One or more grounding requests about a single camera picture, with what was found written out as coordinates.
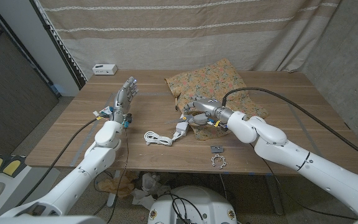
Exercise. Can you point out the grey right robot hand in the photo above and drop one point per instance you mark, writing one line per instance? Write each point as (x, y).
(208, 107)

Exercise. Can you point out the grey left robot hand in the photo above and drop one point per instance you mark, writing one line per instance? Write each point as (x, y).
(122, 99)

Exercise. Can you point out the floral patterned cloth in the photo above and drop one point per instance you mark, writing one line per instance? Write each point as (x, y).
(207, 81)

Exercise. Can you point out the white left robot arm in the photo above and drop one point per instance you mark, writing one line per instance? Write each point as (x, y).
(79, 174)

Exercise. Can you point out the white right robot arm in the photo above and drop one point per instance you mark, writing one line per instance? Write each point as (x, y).
(306, 161)

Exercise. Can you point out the crumpled brown paper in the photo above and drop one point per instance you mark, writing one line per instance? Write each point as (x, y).
(117, 186)

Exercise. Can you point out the crumpled white paper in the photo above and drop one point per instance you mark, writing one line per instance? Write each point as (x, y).
(151, 185)

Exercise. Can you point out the small wooden clothespin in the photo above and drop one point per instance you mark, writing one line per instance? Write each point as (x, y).
(176, 102)

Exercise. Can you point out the white power strip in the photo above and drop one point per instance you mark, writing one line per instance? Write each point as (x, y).
(181, 127)

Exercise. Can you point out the white outlet box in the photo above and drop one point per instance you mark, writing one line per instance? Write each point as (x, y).
(104, 69)

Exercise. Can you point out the grey metal plate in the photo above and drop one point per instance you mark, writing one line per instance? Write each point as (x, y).
(217, 149)

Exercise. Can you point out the beige striped curtain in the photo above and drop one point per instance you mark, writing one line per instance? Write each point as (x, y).
(166, 46)

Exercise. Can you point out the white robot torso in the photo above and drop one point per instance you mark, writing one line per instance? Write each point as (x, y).
(197, 202)

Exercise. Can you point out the white table leg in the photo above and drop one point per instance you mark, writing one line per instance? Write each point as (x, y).
(112, 199)

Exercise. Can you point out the dark grey door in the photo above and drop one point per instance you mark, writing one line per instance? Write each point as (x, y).
(8, 93)

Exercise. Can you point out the white floor platform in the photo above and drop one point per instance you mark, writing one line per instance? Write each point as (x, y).
(20, 186)

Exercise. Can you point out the grey fabric curtain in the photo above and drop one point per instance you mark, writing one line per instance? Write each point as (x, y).
(346, 62)

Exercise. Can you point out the black frame with zigzag trim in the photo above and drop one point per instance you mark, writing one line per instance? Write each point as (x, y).
(57, 46)

